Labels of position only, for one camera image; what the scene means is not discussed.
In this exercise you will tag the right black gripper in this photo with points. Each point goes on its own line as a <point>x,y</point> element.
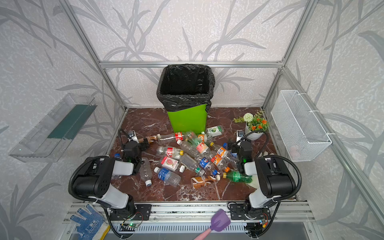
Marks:
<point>235,147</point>

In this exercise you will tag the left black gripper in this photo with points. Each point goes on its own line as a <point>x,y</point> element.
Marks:
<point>141,142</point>

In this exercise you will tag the brown tea bottle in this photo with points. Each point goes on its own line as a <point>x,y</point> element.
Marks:
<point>153,139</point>

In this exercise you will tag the green bottle orange cap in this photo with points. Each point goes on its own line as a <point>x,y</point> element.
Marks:
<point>237,177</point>

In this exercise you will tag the red label clear bottle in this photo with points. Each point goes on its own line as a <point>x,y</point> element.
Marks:
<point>170,152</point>

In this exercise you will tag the green sprite bottle yellow cap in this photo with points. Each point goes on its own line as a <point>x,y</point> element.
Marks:
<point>197,143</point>

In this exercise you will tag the blue label water bottle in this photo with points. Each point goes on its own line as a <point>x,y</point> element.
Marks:
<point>168,177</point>

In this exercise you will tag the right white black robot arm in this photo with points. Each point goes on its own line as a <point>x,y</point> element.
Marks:
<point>277,179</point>

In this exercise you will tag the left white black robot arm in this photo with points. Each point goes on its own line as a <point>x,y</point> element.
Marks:
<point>91,181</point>

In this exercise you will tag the orange label bottle near bin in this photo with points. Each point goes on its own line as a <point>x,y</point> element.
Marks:
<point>205,138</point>

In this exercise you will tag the coca cola bottle near bin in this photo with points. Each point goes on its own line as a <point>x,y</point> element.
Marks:
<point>174,137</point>

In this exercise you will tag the green plastic trash bin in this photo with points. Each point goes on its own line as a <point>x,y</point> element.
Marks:
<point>189,120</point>

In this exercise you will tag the black bin liner bag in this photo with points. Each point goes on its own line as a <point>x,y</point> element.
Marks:
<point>186,86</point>

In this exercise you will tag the clear bottle blue cap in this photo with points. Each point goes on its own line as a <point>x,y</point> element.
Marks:
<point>232,148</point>

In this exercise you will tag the orange fanta label bottle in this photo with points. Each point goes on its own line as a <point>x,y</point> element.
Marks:
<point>222,157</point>

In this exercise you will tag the white pot artificial flowers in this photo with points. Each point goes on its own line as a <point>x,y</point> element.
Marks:
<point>255,122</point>

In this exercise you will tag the lime label square bottle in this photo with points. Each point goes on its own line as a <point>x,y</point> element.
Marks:
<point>215,131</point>

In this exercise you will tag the pink guava label bottle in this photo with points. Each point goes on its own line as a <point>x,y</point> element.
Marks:
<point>170,164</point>

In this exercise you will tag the pepsi blue label bottle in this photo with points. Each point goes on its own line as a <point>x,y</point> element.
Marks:
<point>208,166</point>

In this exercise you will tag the clear bottle green cap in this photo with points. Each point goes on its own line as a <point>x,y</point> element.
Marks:
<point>192,165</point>

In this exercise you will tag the long clear bottle white cap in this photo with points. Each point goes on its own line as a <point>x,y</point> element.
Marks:
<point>193,151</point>

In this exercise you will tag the crushed brown label bottle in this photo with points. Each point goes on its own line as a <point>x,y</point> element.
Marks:
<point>202,181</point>

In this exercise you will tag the purple plastic scoop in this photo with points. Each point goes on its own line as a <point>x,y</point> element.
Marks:
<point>219,222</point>

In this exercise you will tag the green circuit board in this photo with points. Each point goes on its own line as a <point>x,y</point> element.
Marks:
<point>130,226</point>

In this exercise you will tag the blue white work glove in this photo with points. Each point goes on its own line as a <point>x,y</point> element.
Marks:
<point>90,223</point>

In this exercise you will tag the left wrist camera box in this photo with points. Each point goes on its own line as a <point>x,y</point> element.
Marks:
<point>132,136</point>

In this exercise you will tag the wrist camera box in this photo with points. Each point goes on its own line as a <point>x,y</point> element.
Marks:
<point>132,136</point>
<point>239,135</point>

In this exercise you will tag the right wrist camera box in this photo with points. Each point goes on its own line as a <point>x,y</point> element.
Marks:
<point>239,135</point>

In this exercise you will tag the white wire mesh basket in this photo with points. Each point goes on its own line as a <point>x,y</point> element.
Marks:
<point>301,131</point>

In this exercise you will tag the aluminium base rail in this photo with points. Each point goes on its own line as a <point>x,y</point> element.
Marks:
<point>195,217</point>

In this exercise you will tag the clear acrylic wall shelf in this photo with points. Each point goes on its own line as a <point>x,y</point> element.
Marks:
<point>51,137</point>

